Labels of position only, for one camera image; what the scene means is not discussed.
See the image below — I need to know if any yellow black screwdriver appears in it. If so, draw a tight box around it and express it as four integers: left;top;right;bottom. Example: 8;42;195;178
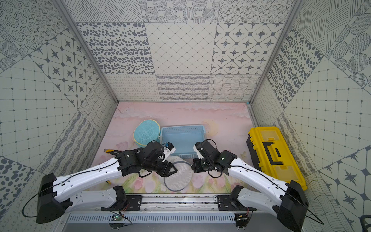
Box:
104;149;123;156

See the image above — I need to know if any white mesh laundry bag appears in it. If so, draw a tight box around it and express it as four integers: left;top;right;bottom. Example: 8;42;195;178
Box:
159;156;193;192

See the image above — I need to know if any yellow black toolbox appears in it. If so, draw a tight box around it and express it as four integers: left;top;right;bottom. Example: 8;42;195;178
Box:
246;127;307;190

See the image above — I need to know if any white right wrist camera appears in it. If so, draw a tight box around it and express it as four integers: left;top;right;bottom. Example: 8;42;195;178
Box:
193;146;203;159

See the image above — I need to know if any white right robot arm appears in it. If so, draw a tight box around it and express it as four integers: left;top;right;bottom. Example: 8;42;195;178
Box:
192;140;309;232

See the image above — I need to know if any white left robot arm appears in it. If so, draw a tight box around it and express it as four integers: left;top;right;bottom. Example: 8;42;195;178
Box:
36;141;177;224

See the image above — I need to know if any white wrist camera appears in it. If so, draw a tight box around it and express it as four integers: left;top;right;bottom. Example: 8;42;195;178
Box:
162;143;176;162
193;146;203;159

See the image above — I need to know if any aluminium mounting rail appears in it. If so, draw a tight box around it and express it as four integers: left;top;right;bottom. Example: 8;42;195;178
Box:
66;193;253;224

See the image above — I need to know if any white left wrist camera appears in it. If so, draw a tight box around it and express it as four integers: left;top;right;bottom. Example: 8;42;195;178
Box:
162;143;176;162

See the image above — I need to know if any light blue perforated plastic basket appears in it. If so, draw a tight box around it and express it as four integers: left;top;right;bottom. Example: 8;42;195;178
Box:
159;125;206;159

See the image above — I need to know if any turquoise mesh laundry bag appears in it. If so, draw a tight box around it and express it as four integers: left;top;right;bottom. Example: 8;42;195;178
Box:
133;120;160;148

